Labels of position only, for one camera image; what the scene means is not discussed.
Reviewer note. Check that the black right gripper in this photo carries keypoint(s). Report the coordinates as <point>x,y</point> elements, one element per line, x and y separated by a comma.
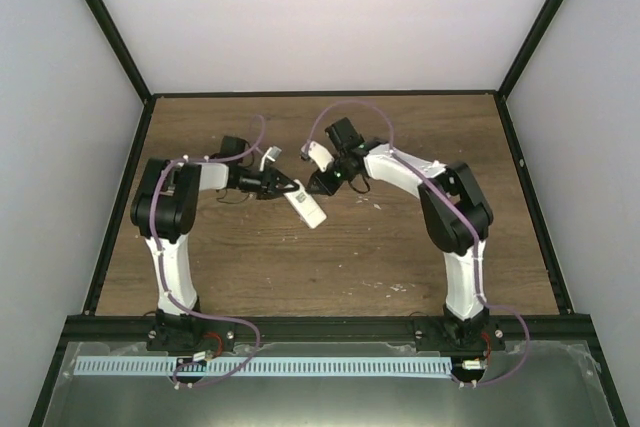
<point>326,186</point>

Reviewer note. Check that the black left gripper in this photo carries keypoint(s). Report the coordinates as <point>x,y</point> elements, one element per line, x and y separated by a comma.
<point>268,182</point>

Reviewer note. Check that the white remote control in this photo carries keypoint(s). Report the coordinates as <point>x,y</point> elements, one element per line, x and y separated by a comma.
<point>306,206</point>

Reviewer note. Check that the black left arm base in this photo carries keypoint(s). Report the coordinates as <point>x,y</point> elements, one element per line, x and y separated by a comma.
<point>183,334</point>

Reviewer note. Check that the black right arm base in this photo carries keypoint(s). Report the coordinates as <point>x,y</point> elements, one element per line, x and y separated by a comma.
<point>449,335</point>

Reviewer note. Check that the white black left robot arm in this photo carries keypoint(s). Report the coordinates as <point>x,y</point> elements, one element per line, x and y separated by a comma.
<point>164,209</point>

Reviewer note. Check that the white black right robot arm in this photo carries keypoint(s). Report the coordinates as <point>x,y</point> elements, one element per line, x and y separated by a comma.
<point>456,213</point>

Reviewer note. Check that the metal front plate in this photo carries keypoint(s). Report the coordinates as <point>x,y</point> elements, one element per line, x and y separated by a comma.
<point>546,383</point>

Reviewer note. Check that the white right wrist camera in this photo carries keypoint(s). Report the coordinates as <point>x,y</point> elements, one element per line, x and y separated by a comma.
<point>318,154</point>

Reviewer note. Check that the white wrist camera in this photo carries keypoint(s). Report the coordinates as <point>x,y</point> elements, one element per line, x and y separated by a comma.
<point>318,154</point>
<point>269,157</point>

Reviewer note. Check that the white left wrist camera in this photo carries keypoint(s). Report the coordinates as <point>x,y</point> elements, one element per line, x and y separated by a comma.
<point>269,157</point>

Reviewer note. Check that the light blue slotted cable duct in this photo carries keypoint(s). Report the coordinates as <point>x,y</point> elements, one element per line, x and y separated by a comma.
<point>410,367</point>

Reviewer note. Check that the black table frame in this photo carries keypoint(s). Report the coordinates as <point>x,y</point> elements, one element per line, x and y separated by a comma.
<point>437,64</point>

